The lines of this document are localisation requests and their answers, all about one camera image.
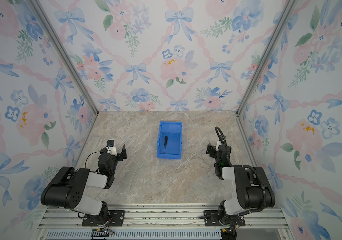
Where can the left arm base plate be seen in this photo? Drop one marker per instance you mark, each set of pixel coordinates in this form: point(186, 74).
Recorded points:
point(112, 218)

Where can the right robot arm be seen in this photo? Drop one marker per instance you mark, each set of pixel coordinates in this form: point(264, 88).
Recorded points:
point(253, 192)

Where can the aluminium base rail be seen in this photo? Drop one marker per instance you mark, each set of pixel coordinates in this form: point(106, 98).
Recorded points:
point(165, 222)

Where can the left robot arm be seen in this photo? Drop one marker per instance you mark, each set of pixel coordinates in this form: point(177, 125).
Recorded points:
point(67, 188)

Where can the black handled screwdriver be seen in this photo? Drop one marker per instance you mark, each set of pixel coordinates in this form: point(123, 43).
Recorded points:
point(165, 144)

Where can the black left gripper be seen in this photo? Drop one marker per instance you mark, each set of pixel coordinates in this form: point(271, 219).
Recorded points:
point(124, 153)

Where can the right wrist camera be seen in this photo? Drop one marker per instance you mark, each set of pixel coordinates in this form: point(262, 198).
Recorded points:
point(219, 143)

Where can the aluminium corner frame post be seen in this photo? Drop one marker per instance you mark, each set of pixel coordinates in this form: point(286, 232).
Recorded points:
point(276, 34)
point(37, 9)

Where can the aluminium corner frame post left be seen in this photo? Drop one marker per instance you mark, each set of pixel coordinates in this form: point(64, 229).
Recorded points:
point(37, 9)

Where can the aluminium corner frame post right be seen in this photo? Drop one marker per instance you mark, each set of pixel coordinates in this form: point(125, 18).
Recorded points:
point(276, 34)

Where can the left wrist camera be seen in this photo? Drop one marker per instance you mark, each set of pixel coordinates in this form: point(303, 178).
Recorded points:
point(111, 150)

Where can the blue plastic bin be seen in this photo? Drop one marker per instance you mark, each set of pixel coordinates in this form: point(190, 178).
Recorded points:
point(174, 131)

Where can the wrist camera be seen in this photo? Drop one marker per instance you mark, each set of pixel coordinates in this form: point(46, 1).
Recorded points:
point(111, 150)
point(219, 143)

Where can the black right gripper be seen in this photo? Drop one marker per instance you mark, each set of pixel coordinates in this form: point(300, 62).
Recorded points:
point(213, 149)

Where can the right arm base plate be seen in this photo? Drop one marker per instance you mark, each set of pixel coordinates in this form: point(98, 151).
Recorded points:
point(219, 219)

